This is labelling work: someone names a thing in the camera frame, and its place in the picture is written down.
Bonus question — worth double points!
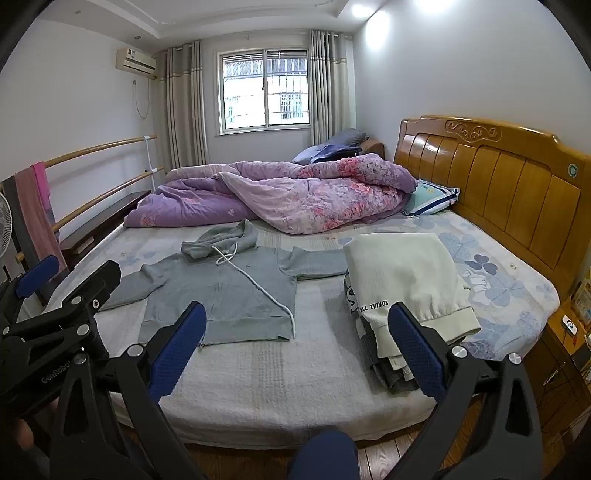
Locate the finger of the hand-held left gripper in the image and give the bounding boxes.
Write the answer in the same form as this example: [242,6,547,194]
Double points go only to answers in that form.
[0,255,61,324]
[0,260,122,340]

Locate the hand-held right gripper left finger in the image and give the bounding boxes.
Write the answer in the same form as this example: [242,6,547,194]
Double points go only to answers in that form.
[48,301,208,480]

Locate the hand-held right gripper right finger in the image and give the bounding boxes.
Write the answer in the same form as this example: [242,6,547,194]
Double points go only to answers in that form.
[387,302,546,480]

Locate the grey hoodie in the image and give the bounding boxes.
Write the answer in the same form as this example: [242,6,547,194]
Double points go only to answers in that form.
[95,218,349,346]

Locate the person's left hand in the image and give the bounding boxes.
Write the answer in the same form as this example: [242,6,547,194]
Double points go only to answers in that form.
[0,413,40,455]

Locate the dark grey folded garment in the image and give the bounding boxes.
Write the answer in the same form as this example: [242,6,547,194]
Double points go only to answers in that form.
[360,318,420,394]

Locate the dusty rose towel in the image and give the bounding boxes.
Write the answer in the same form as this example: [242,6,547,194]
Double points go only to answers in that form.
[14,167,70,273]

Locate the white standing fan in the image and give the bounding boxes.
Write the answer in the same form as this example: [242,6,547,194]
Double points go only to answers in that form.
[0,191,14,282]

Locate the cream folded sweatshirt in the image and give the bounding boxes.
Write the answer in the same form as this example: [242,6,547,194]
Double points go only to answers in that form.
[343,233,482,358]

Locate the black-white printed folded garment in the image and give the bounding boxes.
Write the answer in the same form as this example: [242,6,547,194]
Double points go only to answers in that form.
[344,272,372,321]

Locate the bright pink towel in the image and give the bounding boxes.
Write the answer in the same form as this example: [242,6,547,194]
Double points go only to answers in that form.
[31,161,58,227]

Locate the white terry bed blanket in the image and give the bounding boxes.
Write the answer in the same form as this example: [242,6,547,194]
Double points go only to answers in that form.
[44,222,439,449]

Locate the bed with floral sheet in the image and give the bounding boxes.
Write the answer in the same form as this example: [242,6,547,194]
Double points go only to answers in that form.
[44,210,561,450]

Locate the person's leg in blue trousers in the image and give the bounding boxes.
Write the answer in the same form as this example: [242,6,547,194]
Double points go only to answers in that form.
[287,427,360,480]

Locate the wooden nightstand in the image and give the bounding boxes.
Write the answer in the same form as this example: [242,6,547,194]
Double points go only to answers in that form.
[538,277,591,439]

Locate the blue-white striped pillow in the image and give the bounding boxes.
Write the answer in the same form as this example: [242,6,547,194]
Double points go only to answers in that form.
[402,181,461,217]

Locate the colourful boxes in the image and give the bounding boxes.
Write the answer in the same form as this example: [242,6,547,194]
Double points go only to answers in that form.
[570,279,591,330]

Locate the purple floral quilt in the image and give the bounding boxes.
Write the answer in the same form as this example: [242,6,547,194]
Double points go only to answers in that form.
[124,154,419,236]

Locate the wooden bed headboard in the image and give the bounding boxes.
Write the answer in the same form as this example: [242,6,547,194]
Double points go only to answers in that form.
[393,115,591,298]

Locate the grey striped curtain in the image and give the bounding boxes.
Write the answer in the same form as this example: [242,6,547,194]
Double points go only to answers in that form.
[159,41,209,171]
[308,29,355,147]

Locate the brown wooden cabinet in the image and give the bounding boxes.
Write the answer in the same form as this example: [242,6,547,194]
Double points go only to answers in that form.
[360,138,385,161]

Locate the dark blue pillow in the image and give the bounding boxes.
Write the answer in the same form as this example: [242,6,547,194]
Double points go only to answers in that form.
[292,128,370,164]

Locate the white air conditioner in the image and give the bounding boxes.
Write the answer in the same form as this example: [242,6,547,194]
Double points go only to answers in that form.
[115,47,158,77]

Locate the window with metal bars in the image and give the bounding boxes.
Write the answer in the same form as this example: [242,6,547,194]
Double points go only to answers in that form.
[213,46,311,136]

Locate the wooden barre rail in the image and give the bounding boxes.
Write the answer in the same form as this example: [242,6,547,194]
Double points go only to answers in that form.
[30,135,158,169]
[14,167,164,264]

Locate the white rail post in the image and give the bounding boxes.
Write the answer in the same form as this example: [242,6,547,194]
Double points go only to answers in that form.
[144,135,156,192]

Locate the white air conditioner cable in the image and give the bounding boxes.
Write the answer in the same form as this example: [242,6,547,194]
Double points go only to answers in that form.
[133,80,151,120]

